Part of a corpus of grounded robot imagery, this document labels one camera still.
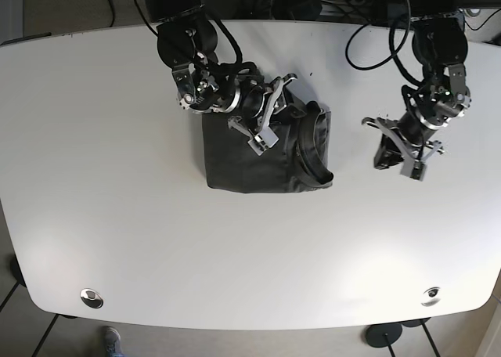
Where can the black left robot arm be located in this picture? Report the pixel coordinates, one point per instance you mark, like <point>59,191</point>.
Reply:
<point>440,46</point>

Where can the grey sneaker shoe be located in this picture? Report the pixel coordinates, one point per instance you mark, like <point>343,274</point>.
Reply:
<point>112,342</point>

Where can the dark grey T-shirt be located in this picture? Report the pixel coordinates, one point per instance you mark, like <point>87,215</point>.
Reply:
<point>296,164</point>

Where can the black round stand base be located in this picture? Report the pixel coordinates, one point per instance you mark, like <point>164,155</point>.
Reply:
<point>383,335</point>

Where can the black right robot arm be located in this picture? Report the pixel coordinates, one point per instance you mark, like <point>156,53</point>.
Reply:
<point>210,73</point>

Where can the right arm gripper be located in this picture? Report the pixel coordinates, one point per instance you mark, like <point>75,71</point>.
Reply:
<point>265,102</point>

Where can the right metal table grommet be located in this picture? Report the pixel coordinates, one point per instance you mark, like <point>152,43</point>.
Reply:
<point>431,296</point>

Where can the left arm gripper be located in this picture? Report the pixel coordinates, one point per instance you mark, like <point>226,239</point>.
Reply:
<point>403,139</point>

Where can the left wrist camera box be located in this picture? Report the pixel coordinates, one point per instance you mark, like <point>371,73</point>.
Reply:
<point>414,169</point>

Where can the metal table grommet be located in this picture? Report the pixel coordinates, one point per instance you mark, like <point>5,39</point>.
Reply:
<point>91,298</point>
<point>431,296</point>

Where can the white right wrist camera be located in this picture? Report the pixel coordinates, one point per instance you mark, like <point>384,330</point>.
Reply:
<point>263,141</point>

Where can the left metal table grommet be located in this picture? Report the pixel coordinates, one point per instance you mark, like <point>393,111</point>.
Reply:
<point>91,298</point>

